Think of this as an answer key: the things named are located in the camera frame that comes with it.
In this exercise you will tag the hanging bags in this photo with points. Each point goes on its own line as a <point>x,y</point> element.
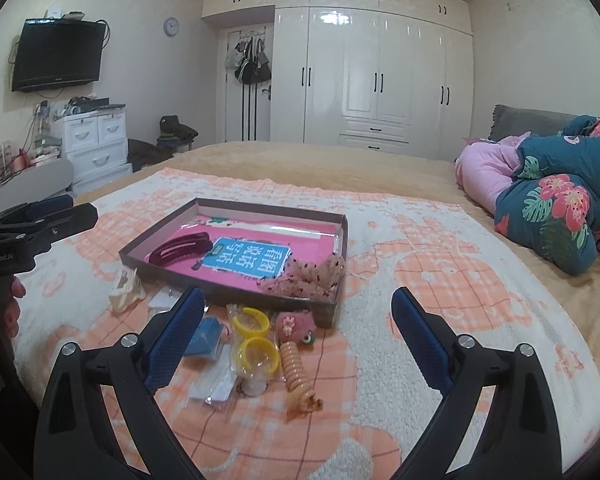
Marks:
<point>252,62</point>

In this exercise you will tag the black wall television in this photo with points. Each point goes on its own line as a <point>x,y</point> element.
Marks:
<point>57,55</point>

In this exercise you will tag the round wall clock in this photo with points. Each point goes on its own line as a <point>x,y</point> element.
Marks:
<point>171,26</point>

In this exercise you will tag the white drawer cabinet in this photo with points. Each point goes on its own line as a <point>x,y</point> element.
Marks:
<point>97,140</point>

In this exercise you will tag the grey pillow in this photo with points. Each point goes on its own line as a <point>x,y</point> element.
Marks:
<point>525,120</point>

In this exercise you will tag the blue packet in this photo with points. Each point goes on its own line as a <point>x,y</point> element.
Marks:
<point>205,337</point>

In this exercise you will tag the pink quilt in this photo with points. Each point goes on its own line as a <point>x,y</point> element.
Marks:
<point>485,175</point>

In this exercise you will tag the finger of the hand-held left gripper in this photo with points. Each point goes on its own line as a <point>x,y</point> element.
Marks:
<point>70,220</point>
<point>50,203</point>

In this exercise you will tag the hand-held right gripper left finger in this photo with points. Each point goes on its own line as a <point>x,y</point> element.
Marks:
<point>176,338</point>

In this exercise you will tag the white door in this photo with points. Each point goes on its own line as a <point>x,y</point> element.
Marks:
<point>230,110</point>

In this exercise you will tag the dark red hair clip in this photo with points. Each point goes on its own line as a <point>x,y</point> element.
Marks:
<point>180,250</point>

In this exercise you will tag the orange white checked blanket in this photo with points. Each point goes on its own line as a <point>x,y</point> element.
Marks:
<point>430,270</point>

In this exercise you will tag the pink picture book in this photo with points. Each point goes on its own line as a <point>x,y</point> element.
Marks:
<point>240,260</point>

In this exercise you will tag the shallow brown cardboard box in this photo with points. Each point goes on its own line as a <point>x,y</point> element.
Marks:
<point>325,312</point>

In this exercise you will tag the teal floral quilt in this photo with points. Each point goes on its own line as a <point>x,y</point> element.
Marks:
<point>555,210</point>

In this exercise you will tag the dark brown bag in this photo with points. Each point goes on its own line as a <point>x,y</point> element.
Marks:
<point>145,155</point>

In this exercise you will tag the cluttered shelf rack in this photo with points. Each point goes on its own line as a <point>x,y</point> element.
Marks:
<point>45,135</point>

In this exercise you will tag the cream hair claw clip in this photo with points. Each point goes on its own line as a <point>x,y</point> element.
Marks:
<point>125,292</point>

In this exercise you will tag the dark clothes pile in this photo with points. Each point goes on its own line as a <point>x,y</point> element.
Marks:
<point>177,132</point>

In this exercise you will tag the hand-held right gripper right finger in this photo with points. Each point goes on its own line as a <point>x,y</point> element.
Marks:
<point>420,340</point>

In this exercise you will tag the person's left hand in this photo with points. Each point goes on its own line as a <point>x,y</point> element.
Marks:
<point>17,310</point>

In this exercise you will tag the white wardrobe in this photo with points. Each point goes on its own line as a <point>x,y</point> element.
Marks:
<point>380,70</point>

